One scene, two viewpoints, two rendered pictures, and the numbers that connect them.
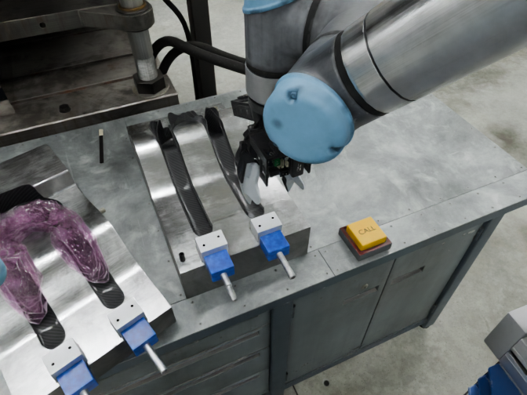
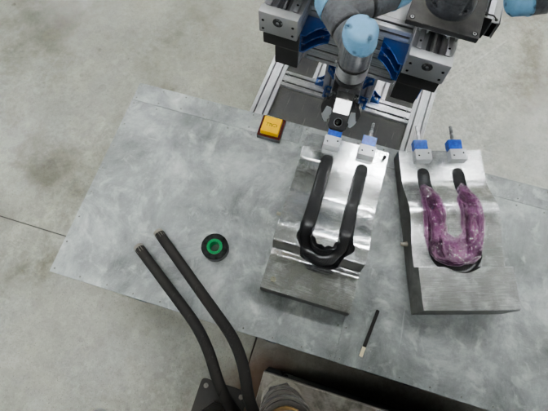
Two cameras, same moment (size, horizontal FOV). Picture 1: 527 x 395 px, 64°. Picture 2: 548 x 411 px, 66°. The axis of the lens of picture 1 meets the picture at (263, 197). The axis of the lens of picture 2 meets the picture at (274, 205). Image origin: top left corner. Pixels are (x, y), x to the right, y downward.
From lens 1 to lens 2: 1.24 m
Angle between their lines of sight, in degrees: 59
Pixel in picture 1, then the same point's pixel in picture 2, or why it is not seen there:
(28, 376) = (473, 163)
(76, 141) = (386, 355)
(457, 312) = not seen: hidden behind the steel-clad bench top
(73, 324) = (447, 174)
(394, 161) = (194, 161)
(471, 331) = not seen: hidden behind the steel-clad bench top
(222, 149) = (311, 214)
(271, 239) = (335, 134)
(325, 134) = not seen: outside the picture
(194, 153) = (332, 220)
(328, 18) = (356, 10)
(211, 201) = (343, 185)
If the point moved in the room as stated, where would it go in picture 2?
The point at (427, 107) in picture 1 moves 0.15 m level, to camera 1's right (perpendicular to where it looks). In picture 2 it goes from (110, 183) to (80, 156)
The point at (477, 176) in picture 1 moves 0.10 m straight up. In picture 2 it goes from (165, 117) to (157, 99)
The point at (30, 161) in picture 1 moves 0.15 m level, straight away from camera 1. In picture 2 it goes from (440, 295) to (444, 355)
